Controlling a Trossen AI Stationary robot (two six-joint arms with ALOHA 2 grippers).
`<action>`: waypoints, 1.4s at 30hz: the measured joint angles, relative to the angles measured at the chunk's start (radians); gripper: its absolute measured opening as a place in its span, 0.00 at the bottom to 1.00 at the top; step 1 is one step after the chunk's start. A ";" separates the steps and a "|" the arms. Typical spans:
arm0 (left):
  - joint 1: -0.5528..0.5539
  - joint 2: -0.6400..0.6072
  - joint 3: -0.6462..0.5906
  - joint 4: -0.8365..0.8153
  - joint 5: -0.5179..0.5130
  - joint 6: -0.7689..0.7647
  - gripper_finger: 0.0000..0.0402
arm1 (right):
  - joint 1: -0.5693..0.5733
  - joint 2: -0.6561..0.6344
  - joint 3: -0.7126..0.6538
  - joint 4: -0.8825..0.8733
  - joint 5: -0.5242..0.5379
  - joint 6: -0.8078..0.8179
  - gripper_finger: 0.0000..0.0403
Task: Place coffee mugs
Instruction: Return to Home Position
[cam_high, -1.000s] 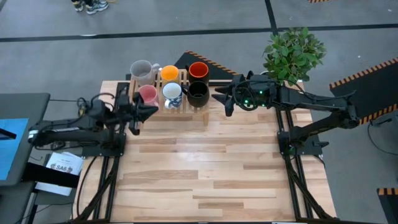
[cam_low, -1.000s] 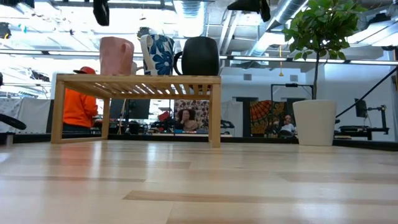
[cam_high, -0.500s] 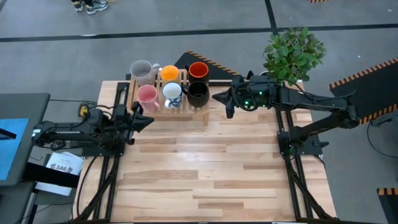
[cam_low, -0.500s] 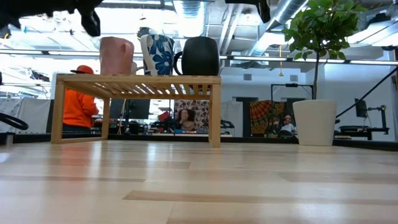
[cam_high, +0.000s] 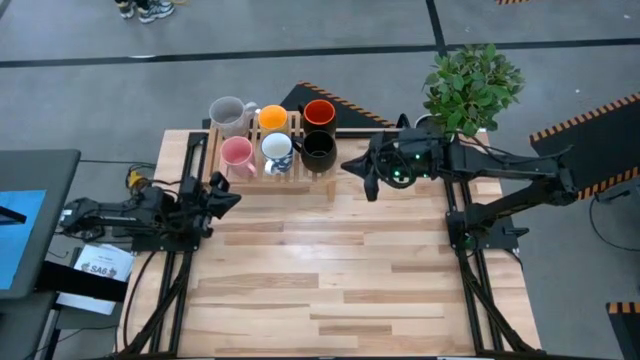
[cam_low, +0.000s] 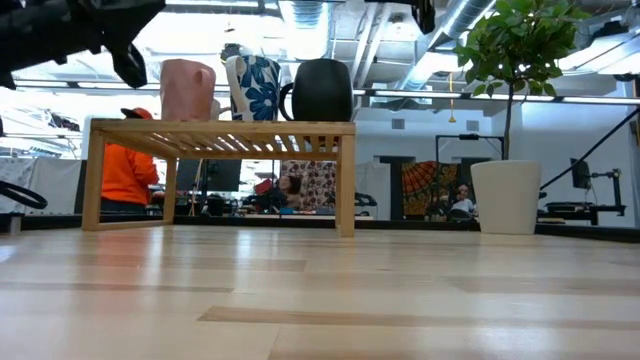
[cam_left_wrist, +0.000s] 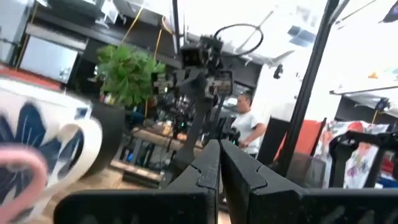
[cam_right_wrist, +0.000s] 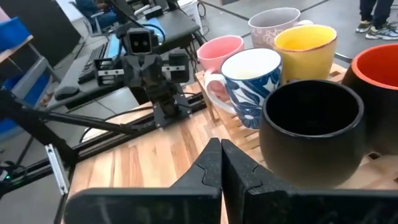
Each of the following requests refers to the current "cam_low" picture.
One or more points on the orange patterned tapestry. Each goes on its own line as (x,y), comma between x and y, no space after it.
(425,187)

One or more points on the green leafy plant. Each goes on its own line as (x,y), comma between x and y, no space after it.
(520,45)

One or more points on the person in orange top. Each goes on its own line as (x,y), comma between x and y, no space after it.
(127,172)

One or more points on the round patterned cloth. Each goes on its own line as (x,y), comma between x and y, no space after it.
(315,182)

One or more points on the black monitor on arm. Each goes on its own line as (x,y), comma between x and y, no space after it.
(581,173)

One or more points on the white plant pot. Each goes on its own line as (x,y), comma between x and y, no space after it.
(506,197)

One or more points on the seated person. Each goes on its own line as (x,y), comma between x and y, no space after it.
(287,192)

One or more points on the white blue floral mug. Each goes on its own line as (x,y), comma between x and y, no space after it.
(257,90)

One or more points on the black low bench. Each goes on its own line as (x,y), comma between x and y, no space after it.
(575,207)

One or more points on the wooden slatted rack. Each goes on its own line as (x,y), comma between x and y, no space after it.
(225,129)

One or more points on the silver ceiling duct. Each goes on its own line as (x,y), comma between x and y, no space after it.
(306,30)
(445,30)

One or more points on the black monitor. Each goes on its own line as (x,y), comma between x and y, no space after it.
(220,175)

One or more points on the black metal stand frame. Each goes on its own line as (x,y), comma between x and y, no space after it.
(470,137)

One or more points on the black aluminium cross bar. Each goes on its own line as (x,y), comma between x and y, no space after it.
(410,225)

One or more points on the black round mug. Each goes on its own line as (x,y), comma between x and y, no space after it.
(322,90)

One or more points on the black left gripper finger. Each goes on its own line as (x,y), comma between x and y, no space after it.
(131,65)

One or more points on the pink faceted mug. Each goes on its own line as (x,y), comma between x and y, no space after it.
(186,90)

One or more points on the ceiling light strip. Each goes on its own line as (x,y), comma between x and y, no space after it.
(500,98)

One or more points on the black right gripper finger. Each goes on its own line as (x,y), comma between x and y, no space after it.
(424,15)

